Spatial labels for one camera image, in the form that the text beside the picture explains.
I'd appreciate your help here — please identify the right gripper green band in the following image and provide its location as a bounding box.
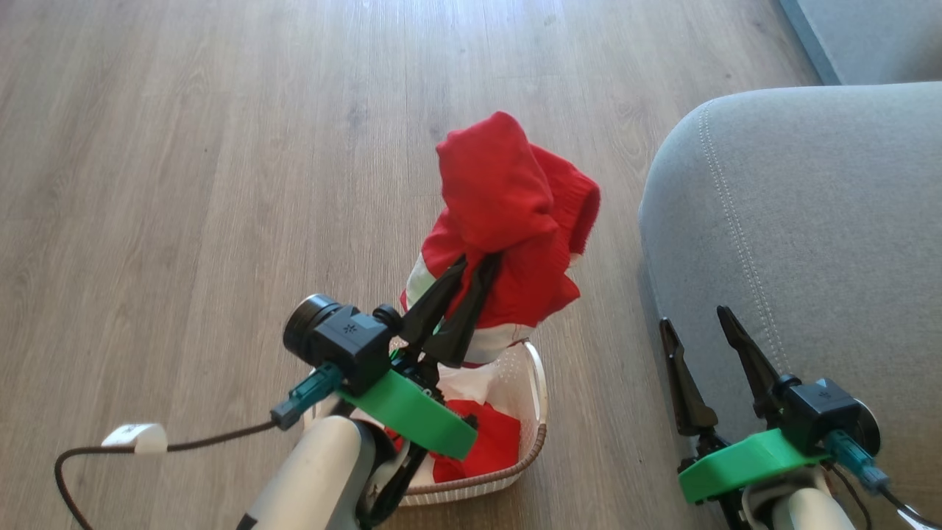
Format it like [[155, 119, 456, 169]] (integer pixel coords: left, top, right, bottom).
[[659, 305, 833, 506]]

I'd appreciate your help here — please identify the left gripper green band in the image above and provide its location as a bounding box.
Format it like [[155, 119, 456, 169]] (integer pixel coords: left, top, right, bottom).
[[335, 253, 502, 461]]

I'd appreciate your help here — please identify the red and white garment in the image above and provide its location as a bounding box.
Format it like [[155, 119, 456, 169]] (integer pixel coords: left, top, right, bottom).
[[400, 110, 601, 366], [383, 364, 522, 484]]

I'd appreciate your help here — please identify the white laundry basket brown rim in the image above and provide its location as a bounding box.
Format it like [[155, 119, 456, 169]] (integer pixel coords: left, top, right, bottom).
[[304, 339, 549, 507]]

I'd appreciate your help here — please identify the grey sofa section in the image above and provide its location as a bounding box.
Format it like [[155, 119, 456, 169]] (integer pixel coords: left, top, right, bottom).
[[779, 0, 942, 86]]

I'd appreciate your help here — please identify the right teal cable connector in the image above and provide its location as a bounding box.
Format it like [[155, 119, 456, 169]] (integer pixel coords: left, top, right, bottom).
[[823, 431, 892, 496]]

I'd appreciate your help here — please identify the teal cable connector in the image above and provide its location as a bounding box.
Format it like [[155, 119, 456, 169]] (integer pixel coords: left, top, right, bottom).
[[823, 431, 892, 496], [270, 362, 347, 431]]

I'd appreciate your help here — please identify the left teal cable connector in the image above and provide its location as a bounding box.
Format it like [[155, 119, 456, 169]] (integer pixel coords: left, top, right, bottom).
[[270, 362, 347, 431]]

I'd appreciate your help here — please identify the right black cable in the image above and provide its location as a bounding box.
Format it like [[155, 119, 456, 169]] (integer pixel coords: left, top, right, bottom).
[[876, 482, 942, 530]]

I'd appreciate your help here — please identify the black cable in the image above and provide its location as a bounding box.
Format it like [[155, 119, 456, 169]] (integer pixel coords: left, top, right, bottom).
[[876, 482, 942, 530], [55, 420, 284, 530]]

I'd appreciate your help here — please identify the left black cable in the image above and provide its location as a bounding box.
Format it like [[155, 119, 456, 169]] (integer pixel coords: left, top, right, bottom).
[[55, 420, 284, 530]]

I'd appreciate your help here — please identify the white cable clip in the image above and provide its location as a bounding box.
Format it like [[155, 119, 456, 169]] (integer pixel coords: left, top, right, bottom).
[[102, 423, 169, 454]]

